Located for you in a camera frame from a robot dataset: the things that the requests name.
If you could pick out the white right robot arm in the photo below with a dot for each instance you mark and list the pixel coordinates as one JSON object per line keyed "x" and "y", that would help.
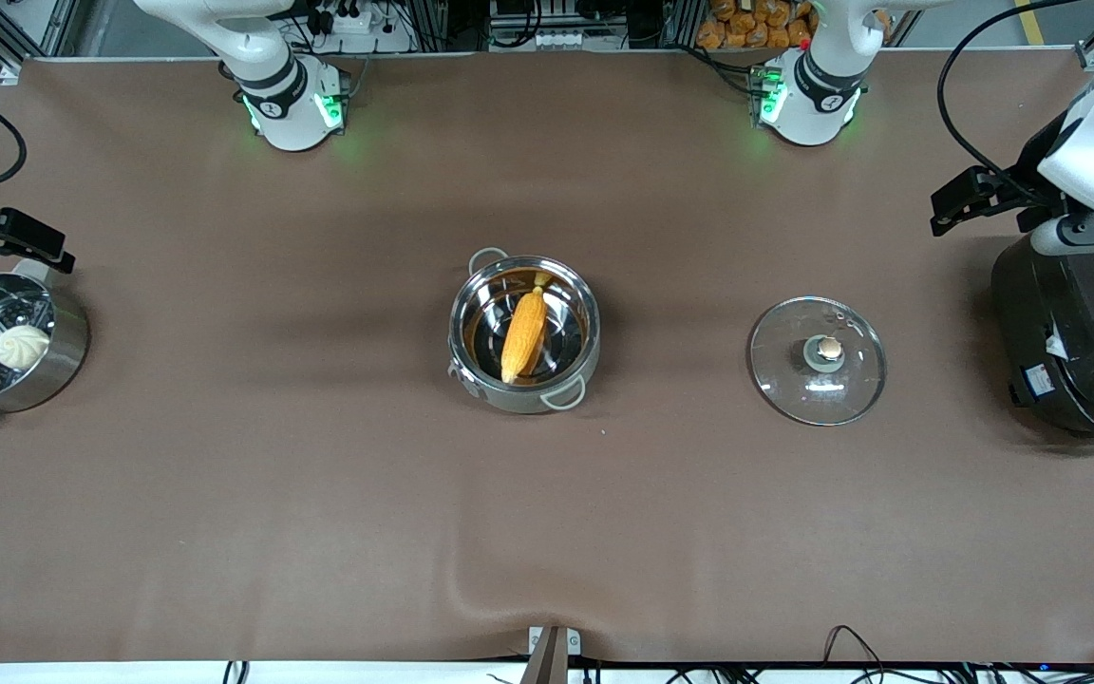
{"x": 286, "y": 104}

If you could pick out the metal table edge bracket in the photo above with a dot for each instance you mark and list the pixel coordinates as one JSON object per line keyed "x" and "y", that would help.
{"x": 552, "y": 641}

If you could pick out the yellow corn cob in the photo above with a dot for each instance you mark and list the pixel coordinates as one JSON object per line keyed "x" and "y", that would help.
{"x": 523, "y": 332}

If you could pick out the brown table mat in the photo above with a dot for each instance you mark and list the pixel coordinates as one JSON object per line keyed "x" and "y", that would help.
{"x": 547, "y": 532}

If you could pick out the white slim power strip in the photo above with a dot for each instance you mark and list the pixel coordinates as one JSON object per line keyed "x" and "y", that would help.
{"x": 558, "y": 40}

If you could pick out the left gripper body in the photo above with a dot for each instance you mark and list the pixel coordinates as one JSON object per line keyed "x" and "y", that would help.
{"x": 1028, "y": 177}

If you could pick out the pile of orange snacks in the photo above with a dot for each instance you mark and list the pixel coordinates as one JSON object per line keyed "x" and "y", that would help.
{"x": 746, "y": 28}

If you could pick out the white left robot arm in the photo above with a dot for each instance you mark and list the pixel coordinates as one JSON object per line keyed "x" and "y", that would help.
{"x": 813, "y": 104}

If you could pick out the glass pot lid with knob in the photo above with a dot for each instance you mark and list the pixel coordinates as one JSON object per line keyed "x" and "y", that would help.
{"x": 813, "y": 389}

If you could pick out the white power strip with plugs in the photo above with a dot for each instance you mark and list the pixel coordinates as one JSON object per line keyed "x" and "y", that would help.
{"x": 348, "y": 21}

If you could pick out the stainless steel steamer pot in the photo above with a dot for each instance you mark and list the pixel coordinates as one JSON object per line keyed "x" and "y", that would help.
{"x": 63, "y": 351}

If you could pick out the stainless steel cooking pot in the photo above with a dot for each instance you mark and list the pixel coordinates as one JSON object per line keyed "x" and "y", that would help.
{"x": 520, "y": 402}

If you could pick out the white steamed bun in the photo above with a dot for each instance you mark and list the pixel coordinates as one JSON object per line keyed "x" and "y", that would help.
{"x": 23, "y": 347}

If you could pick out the black rice cooker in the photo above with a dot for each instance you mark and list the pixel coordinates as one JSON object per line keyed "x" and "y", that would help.
{"x": 1079, "y": 361}

